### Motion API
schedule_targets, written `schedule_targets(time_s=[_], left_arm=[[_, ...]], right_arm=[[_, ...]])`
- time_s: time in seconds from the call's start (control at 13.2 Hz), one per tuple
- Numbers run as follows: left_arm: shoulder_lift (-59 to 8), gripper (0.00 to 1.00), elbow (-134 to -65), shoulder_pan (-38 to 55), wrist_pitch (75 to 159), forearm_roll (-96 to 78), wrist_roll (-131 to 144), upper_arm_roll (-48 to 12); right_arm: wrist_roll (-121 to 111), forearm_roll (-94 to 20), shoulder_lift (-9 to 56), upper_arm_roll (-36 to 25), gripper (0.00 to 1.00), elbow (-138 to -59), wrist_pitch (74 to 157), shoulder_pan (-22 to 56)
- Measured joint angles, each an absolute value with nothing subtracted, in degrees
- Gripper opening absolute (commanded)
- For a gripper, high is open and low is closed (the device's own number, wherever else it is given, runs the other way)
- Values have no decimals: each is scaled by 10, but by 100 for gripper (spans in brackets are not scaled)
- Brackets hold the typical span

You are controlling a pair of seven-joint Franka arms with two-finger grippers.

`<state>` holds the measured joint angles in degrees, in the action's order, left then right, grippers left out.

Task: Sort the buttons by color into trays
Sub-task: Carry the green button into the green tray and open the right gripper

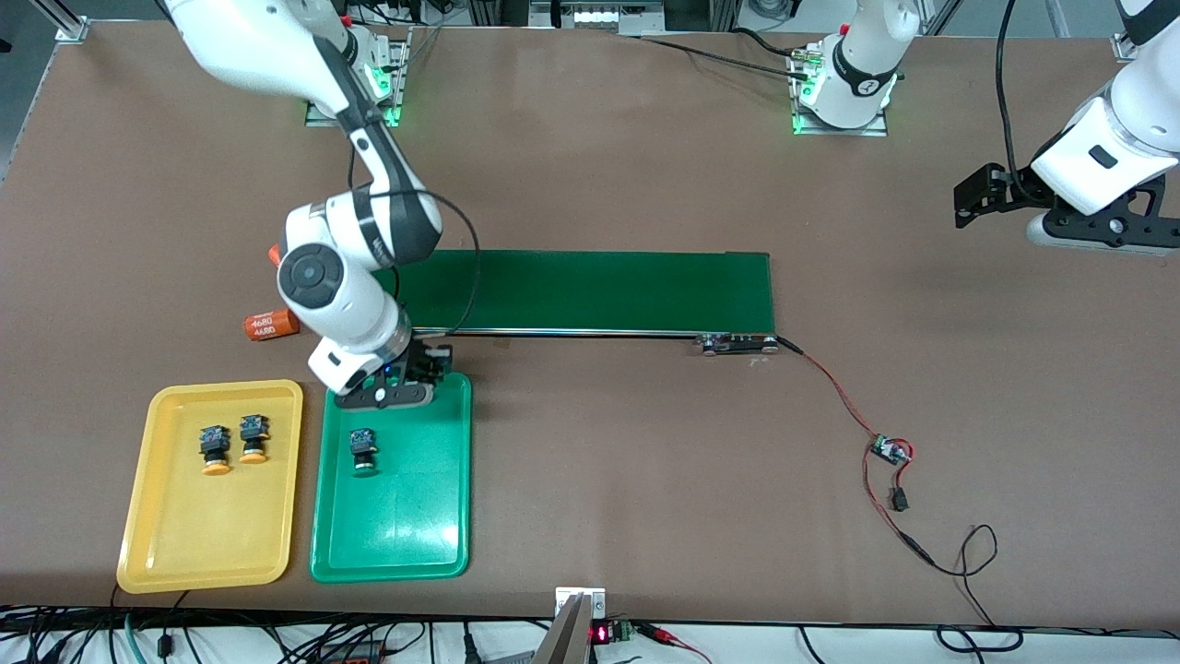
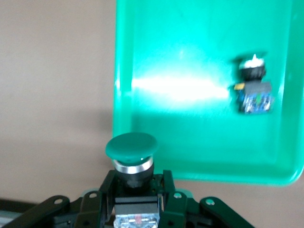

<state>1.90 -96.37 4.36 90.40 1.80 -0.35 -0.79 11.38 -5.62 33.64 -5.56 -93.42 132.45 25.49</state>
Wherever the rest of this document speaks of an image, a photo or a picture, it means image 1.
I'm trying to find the red clip lead wire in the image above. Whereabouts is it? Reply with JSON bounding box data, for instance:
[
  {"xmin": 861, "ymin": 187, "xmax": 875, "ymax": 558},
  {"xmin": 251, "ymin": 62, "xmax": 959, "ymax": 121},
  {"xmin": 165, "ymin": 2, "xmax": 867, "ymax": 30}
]
[{"xmin": 641, "ymin": 624, "xmax": 713, "ymax": 664}]

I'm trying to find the yellow plastic tray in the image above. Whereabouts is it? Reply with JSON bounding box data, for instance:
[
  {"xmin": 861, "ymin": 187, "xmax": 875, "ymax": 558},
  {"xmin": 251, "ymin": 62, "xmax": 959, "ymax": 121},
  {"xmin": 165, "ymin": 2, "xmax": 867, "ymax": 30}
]
[{"xmin": 116, "ymin": 379, "xmax": 304, "ymax": 594}]

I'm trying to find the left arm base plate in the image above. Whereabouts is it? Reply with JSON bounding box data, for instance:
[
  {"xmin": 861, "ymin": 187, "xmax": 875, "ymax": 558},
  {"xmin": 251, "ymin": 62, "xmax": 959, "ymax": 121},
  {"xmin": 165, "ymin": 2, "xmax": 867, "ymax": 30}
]
[{"xmin": 793, "ymin": 51, "xmax": 891, "ymax": 137}]

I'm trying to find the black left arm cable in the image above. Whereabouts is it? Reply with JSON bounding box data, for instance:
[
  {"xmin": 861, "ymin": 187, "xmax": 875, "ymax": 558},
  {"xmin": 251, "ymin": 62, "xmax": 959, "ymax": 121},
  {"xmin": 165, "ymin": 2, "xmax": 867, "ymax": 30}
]
[{"xmin": 996, "ymin": 0, "xmax": 1043, "ymax": 199}]

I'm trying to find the thin black looped cable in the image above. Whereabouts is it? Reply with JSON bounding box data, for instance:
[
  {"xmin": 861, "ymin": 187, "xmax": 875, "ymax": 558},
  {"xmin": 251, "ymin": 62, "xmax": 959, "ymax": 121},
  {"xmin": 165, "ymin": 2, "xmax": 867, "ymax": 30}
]
[{"xmin": 926, "ymin": 524, "xmax": 1024, "ymax": 652}]

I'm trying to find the red and black wire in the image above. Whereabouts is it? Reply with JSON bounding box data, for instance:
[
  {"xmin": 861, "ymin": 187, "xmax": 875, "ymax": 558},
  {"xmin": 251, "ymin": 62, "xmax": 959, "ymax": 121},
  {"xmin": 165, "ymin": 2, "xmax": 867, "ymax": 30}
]
[{"xmin": 777, "ymin": 337, "xmax": 939, "ymax": 568}]

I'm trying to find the green plastic tray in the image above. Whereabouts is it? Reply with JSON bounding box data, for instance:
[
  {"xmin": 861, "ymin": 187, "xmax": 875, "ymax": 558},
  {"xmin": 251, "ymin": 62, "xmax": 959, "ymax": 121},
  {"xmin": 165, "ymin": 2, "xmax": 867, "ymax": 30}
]
[{"xmin": 310, "ymin": 373, "xmax": 473, "ymax": 584}]

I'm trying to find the silver equipment box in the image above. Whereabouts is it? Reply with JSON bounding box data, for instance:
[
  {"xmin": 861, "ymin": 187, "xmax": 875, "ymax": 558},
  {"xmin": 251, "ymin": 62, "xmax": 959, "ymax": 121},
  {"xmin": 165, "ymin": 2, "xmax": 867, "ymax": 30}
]
[{"xmin": 528, "ymin": 0, "xmax": 667, "ymax": 36}]

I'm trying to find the silver camera mount bracket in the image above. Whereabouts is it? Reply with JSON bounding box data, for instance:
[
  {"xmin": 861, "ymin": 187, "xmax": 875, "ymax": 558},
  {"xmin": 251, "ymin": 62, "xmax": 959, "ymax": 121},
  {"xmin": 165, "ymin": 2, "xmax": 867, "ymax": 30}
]
[{"xmin": 530, "ymin": 587, "xmax": 608, "ymax": 664}]

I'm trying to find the green belt conveyor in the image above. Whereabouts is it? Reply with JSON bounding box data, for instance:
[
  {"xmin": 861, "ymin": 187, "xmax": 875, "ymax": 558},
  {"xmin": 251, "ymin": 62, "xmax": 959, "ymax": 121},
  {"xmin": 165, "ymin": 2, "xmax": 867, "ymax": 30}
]
[{"xmin": 373, "ymin": 247, "xmax": 780, "ymax": 356}]

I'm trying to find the black cable across table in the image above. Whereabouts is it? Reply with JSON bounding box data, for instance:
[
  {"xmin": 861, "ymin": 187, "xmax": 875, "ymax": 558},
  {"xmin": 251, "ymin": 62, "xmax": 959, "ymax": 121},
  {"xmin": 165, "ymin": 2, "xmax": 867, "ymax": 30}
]
[{"xmin": 636, "ymin": 28, "xmax": 812, "ymax": 79}]

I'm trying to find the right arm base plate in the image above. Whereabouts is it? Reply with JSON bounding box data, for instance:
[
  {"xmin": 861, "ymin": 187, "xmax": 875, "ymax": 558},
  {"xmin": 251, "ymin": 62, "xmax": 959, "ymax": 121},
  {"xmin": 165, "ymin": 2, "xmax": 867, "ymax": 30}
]
[{"xmin": 304, "ymin": 28, "xmax": 411, "ymax": 128}]

